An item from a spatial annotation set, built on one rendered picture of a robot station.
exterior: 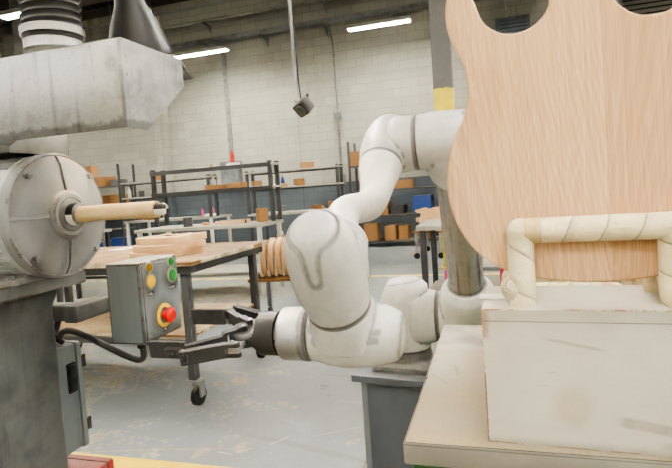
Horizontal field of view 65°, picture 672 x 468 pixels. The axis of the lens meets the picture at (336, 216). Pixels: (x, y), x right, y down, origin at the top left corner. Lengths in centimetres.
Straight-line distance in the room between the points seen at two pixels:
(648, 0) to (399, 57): 494
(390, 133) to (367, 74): 1120
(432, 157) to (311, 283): 58
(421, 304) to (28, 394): 102
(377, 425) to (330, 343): 90
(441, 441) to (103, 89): 73
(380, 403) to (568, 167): 112
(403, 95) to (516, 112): 1146
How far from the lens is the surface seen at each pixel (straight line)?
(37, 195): 116
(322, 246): 70
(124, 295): 139
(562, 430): 75
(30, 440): 141
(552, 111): 73
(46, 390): 142
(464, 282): 150
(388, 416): 168
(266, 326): 90
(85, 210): 116
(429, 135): 121
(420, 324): 162
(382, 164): 116
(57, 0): 110
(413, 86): 1217
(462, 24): 75
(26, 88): 105
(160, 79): 101
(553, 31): 74
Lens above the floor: 127
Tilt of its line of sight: 3 degrees down
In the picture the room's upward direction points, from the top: 4 degrees counter-clockwise
